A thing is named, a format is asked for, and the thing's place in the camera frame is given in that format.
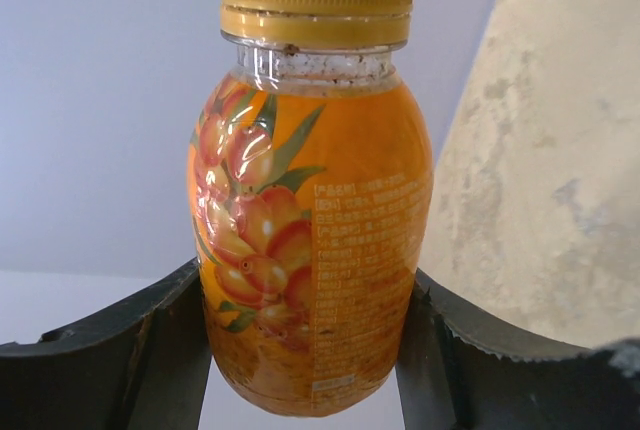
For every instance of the orange juice bottle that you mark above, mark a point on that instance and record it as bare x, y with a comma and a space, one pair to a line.
309, 181

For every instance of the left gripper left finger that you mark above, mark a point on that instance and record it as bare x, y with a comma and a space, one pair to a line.
140, 363

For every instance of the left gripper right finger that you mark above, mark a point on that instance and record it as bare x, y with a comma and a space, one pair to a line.
460, 367

